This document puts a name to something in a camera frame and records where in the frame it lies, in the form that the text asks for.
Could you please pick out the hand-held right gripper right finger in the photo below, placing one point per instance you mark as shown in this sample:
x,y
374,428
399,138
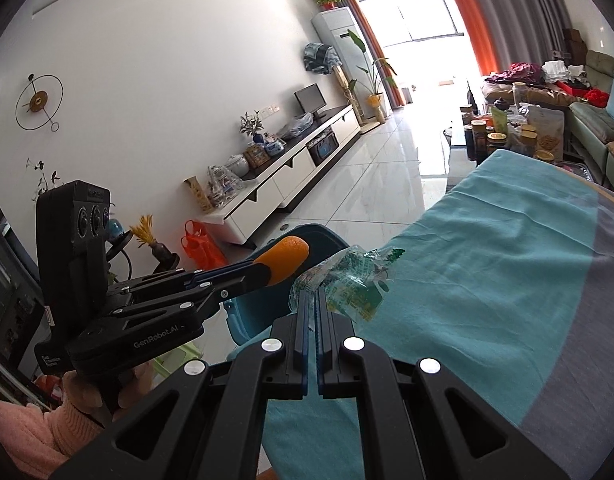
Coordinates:
x,y
321,330

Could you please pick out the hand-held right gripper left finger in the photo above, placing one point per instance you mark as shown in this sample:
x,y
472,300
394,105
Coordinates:
x,y
301,330

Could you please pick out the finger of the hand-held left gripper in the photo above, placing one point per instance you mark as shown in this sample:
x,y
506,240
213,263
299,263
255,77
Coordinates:
x,y
177,276
237,285

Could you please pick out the teal plastic bin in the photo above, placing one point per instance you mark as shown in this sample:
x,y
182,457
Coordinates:
x,y
247,320

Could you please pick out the clear green candy wrapper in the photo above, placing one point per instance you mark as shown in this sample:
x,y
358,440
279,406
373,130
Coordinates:
x,y
352,280

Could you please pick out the person's left hand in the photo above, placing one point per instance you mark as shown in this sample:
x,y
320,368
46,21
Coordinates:
x,y
84,395

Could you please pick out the yellow wheat in dark vase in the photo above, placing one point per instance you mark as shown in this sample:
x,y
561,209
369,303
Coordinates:
x,y
159,250

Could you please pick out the orange plastic bag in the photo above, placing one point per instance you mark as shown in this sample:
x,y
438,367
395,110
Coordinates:
x,y
204,250

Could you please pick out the tall brown printed box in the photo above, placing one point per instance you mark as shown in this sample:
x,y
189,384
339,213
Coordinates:
x,y
198,195

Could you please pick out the clear glass ornament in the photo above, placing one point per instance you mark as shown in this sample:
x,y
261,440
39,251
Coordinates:
x,y
226,185

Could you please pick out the white black tv cabinet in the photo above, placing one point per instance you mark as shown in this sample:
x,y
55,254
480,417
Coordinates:
x,y
287,180

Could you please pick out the framed picture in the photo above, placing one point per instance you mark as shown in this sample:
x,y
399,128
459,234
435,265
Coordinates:
x,y
257,156

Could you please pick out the blue white ceramic jar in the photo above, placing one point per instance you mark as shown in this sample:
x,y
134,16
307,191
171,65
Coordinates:
x,y
275,146

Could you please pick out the small plant in blue vase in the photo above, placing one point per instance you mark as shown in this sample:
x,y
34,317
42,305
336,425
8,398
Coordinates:
x,y
253,130

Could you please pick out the clear plastic bag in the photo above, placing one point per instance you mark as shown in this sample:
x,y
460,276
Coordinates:
x,y
296,127

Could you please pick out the black monitor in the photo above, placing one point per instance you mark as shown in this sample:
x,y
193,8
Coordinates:
x,y
309,99

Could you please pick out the black glass coffee table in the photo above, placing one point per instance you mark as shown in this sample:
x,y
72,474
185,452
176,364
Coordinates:
x,y
462,170

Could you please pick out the tall plant in yellow pot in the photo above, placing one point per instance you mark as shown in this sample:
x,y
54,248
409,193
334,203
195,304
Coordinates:
x,y
374,102

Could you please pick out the dark jar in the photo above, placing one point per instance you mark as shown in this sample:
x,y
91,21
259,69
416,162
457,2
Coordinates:
x,y
469,142

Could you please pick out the cloth-covered standing fan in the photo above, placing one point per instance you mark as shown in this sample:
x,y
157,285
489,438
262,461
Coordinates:
x,y
319,57

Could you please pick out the tall jar with yellow lid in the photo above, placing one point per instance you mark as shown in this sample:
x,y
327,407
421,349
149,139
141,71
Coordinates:
x,y
480,140

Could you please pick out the amber jar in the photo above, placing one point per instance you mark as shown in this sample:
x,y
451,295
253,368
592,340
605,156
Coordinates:
x,y
498,144

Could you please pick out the white standing air conditioner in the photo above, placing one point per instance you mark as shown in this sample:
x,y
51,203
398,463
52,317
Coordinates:
x,y
337,30

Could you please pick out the green box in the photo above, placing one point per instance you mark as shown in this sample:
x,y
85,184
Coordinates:
x,y
501,120

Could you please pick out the striped orange grey curtain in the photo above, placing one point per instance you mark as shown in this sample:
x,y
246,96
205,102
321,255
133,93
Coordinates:
x,y
372,40

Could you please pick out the stacked yellow-lid containers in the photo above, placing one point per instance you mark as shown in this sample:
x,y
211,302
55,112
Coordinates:
x,y
528,137

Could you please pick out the small green potted plant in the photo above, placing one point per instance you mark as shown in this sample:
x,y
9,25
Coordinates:
x,y
329,1

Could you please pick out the large white snack bag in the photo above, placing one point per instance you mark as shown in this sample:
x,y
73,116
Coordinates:
x,y
546,132

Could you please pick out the dark red clothes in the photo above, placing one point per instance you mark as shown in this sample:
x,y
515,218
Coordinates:
x,y
514,74

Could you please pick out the green leather sofa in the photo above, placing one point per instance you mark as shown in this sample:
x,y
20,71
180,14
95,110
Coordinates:
x,y
594,120

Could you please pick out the white clothes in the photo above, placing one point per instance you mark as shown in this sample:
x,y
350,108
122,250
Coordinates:
x,y
564,71

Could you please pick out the red cloth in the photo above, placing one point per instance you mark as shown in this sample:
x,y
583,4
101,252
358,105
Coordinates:
x,y
597,97

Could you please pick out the brown cardboard boxes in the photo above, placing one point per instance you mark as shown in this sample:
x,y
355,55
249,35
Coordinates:
x,y
574,44

